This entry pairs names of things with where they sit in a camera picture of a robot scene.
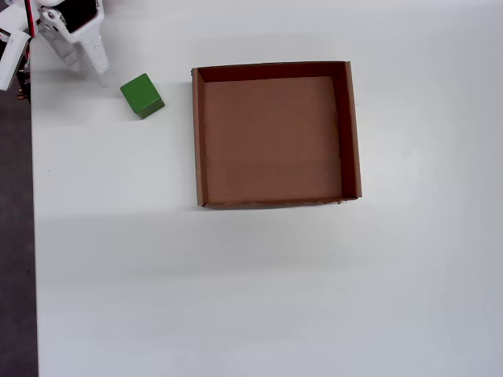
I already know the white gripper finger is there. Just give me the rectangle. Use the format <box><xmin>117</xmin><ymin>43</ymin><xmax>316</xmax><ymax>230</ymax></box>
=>
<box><xmin>38</xmin><ymin>9</ymin><xmax>80</xmax><ymax>73</ymax></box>
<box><xmin>73</xmin><ymin>27</ymin><xmax>111</xmax><ymax>88</ymax></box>

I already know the brown cardboard box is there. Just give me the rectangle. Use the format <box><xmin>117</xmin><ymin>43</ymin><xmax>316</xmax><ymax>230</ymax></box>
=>
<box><xmin>191</xmin><ymin>60</ymin><xmax>363</xmax><ymax>210</ymax></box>

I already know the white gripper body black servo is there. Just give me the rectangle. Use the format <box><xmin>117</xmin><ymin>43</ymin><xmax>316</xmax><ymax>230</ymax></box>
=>
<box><xmin>37</xmin><ymin>0</ymin><xmax>105</xmax><ymax>43</ymax></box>

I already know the red white black servo cable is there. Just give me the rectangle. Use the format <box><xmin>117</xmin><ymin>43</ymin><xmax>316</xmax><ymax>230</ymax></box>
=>
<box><xmin>23</xmin><ymin>0</ymin><xmax>37</xmax><ymax>40</ymax></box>

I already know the green cube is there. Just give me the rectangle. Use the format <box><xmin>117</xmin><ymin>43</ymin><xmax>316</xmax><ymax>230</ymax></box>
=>
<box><xmin>119</xmin><ymin>72</ymin><xmax>166</xmax><ymax>121</ymax></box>

